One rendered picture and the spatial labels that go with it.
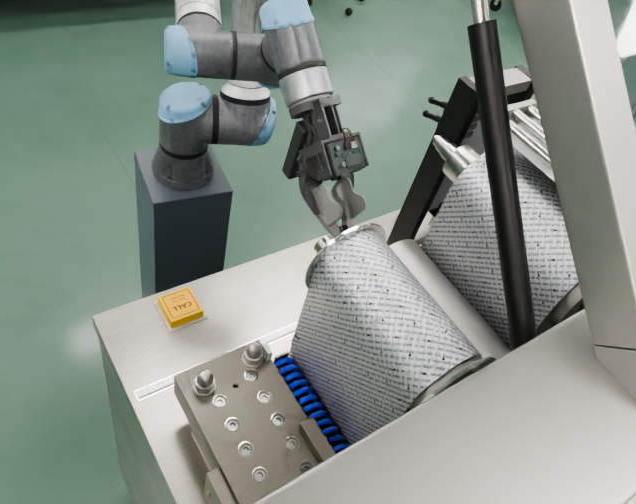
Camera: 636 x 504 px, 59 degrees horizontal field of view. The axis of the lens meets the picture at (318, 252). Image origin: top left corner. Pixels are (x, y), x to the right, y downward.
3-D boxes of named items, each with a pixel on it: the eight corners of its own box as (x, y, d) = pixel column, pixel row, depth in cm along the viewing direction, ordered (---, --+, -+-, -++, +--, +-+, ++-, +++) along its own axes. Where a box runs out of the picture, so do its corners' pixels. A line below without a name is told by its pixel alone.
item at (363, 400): (293, 342, 98) (314, 277, 84) (371, 460, 86) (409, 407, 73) (291, 343, 97) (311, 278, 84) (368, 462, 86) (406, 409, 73)
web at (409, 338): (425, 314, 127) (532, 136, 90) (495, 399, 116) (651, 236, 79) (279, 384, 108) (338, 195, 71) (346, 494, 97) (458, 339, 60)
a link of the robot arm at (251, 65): (229, 43, 96) (238, 19, 85) (293, 48, 99) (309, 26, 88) (230, 89, 96) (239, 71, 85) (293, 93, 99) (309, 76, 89)
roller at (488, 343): (403, 274, 105) (425, 230, 96) (496, 384, 93) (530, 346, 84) (352, 295, 99) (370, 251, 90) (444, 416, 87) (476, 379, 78)
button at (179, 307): (189, 292, 118) (189, 285, 117) (203, 317, 115) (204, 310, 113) (157, 303, 115) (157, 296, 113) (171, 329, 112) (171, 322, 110)
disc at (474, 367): (436, 415, 83) (508, 352, 77) (438, 418, 83) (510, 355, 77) (386, 433, 71) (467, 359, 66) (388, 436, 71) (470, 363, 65)
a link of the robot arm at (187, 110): (157, 123, 137) (157, 74, 127) (213, 125, 141) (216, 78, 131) (158, 155, 130) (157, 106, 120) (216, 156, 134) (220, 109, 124)
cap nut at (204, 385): (209, 372, 93) (211, 359, 90) (219, 390, 91) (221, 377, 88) (189, 381, 91) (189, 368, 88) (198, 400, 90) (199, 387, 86)
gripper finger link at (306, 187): (311, 216, 84) (297, 159, 84) (306, 217, 86) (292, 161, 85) (337, 210, 87) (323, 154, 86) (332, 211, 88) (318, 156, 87)
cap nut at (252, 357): (256, 346, 98) (259, 332, 95) (266, 363, 96) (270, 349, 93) (238, 354, 96) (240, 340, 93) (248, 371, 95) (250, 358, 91)
